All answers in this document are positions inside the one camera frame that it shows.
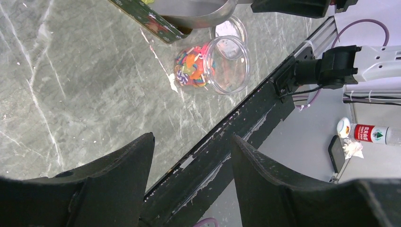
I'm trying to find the purple cable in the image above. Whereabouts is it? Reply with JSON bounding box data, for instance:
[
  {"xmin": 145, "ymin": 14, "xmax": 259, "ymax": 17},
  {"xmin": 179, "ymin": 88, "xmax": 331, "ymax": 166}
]
[
  {"xmin": 192, "ymin": 218, "xmax": 220, "ymax": 227},
  {"xmin": 294, "ymin": 18, "xmax": 390, "ymax": 112}
]

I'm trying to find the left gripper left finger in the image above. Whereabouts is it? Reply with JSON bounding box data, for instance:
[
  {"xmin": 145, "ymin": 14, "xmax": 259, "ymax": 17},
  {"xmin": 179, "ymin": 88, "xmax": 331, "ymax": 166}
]
[{"xmin": 0, "ymin": 132, "xmax": 155, "ymax": 227}]

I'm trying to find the black smartphone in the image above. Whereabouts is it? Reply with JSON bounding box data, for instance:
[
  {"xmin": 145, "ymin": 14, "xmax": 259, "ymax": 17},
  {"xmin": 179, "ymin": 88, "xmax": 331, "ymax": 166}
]
[{"xmin": 328, "ymin": 135, "xmax": 345, "ymax": 174}]

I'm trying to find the clear plastic cup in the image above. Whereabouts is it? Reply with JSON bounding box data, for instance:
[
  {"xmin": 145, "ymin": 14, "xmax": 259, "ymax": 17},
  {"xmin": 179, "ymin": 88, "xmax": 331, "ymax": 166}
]
[{"xmin": 174, "ymin": 35, "xmax": 251, "ymax": 95}]

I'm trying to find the candy tin with gummies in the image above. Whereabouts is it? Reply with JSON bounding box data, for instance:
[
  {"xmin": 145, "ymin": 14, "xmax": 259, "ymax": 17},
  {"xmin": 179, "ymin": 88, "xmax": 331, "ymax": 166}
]
[{"xmin": 110, "ymin": 0, "xmax": 192, "ymax": 44}]

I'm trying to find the crumpled white tissue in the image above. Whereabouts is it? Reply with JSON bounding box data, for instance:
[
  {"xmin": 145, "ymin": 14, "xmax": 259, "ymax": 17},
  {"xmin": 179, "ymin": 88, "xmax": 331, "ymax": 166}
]
[{"xmin": 342, "ymin": 138, "xmax": 364, "ymax": 159}]

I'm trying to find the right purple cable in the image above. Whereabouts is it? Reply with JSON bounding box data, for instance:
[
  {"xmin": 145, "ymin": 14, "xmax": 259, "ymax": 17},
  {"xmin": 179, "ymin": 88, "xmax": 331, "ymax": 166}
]
[{"xmin": 294, "ymin": 18, "xmax": 390, "ymax": 112}]

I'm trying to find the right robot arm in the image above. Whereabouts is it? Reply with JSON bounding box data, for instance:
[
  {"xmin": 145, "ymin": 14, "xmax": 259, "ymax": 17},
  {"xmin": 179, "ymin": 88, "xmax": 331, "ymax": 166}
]
[{"xmin": 251, "ymin": 0, "xmax": 401, "ymax": 89}]

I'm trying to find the metal scoop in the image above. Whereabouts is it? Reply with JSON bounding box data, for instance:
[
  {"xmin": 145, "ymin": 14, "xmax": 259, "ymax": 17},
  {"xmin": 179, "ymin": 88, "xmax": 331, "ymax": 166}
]
[{"xmin": 148, "ymin": 0, "xmax": 253, "ymax": 29}]

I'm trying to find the clear water bottle red label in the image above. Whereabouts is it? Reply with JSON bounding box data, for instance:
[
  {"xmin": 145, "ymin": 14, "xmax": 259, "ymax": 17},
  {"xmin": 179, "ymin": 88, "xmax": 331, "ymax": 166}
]
[{"xmin": 336, "ymin": 117, "xmax": 401, "ymax": 146}]

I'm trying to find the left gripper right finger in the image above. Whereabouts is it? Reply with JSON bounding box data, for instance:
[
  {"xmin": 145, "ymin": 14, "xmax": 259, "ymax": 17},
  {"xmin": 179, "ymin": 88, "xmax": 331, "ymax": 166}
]
[{"xmin": 231, "ymin": 135, "xmax": 401, "ymax": 227}]

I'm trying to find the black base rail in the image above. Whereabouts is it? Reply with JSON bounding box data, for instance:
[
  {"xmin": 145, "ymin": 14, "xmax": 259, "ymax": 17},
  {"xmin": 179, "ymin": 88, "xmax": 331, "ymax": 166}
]
[{"xmin": 139, "ymin": 17, "xmax": 337, "ymax": 227}]

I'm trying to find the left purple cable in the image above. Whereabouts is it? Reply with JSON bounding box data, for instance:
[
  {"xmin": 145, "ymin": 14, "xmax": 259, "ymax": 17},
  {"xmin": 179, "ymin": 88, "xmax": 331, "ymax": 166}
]
[{"xmin": 192, "ymin": 218, "xmax": 220, "ymax": 227}]

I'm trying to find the clear round lid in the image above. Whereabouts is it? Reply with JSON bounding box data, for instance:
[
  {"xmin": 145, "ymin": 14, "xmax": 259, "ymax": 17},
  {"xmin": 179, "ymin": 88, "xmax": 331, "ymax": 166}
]
[{"xmin": 210, "ymin": 15, "xmax": 248, "ymax": 44}]

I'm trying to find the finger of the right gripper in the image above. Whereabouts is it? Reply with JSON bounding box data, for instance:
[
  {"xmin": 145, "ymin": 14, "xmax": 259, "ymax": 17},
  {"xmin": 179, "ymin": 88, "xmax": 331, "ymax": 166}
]
[{"xmin": 251, "ymin": 0, "xmax": 331, "ymax": 18}]

